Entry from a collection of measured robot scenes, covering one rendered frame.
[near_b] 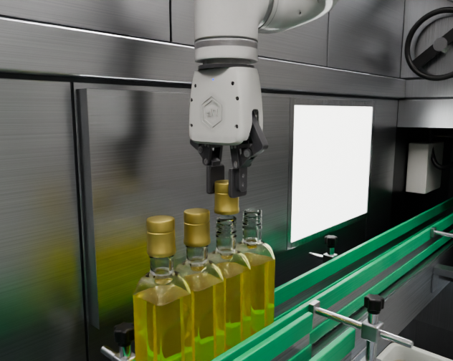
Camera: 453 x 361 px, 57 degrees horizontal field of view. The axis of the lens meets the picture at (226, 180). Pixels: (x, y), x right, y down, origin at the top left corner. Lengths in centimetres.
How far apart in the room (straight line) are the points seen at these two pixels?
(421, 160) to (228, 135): 118
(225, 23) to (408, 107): 106
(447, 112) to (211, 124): 104
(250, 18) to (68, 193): 33
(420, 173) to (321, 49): 73
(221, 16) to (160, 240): 28
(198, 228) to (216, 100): 17
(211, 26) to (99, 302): 41
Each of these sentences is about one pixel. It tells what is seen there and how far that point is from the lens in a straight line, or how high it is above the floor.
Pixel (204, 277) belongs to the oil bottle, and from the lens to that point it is 55.
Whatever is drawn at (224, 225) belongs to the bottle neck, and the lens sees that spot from 58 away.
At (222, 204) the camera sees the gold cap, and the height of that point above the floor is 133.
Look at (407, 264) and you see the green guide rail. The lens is 118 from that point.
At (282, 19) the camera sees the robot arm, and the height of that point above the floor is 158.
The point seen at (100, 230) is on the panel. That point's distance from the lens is 61.
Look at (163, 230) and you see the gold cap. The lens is 50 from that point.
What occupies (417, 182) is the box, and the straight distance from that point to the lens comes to 165.
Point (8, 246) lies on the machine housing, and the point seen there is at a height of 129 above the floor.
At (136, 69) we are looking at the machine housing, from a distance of 64.
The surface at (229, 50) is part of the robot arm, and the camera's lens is 54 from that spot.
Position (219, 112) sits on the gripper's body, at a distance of 55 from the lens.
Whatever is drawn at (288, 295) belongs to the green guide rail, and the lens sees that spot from 84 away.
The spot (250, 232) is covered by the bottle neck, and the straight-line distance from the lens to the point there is 63.
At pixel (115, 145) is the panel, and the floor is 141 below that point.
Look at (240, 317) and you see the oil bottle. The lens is 63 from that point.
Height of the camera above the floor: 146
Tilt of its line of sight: 9 degrees down
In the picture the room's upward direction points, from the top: straight up
